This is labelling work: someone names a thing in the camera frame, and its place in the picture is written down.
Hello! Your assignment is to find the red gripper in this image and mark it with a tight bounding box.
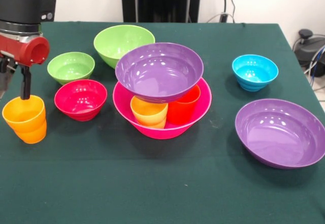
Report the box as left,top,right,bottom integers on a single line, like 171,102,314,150
0,32,51,101

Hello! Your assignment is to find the orange cup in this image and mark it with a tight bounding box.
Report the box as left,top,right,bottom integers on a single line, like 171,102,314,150
2,94,48,145

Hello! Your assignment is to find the yellow cup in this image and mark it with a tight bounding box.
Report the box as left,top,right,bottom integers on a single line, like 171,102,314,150
129,95,169,130

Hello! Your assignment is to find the purple bowl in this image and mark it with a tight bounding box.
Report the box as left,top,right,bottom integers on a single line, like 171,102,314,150
115,42,205,104
235,98,325,170

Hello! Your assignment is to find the red cup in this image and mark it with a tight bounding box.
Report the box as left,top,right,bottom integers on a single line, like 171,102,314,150
167,84,202,126

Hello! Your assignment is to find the large pink bowl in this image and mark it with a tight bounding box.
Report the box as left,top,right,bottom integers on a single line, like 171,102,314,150
112,77,213,140

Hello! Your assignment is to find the small green bowl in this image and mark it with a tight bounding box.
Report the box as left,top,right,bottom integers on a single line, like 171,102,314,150
47,51,96,86

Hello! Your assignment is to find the small red bowl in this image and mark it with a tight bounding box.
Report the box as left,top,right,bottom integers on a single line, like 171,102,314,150
54,79,108,122

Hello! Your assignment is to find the large green bowl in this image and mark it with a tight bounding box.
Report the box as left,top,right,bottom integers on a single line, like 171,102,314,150
93,24,156,70

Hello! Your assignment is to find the dark green tablecloth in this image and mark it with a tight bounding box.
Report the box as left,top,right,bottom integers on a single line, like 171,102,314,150
0,21,325,224

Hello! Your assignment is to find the blue bowl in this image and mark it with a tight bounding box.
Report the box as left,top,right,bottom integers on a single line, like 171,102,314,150
231,54,279,92

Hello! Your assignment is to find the black floor stand base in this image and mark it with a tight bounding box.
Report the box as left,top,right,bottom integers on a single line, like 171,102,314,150
292,28,325,66

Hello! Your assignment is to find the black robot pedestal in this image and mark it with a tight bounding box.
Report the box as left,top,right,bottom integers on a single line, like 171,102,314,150
116,0,206,23

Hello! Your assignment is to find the black hanging cable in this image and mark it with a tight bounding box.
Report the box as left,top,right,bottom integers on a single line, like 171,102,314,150
207,0,237,23

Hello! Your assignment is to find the blue and white cable bundle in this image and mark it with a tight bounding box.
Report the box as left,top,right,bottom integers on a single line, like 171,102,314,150
303,45,325,79

